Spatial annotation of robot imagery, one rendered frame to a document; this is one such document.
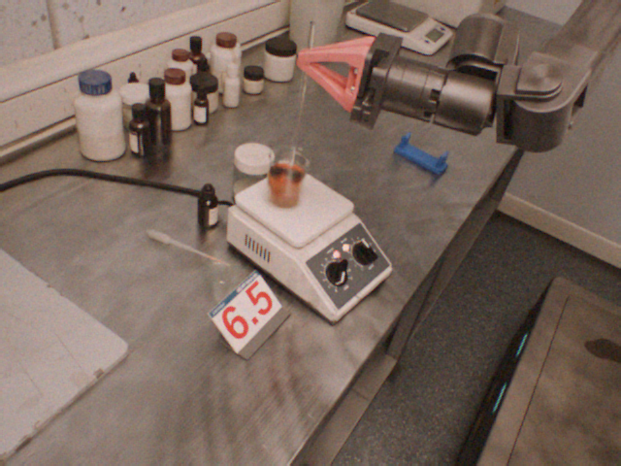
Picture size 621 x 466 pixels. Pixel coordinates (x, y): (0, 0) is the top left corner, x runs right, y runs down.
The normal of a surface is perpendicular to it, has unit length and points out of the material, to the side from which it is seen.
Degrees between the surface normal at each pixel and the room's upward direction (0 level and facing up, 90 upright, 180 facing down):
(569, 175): 90
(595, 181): 90
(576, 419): 0
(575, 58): 32
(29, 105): 90
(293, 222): 0
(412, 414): 0
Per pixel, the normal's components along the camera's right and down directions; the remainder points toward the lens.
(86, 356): 0.15, -0.73
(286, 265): -0.64, 0.43
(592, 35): -0.14, -0.54
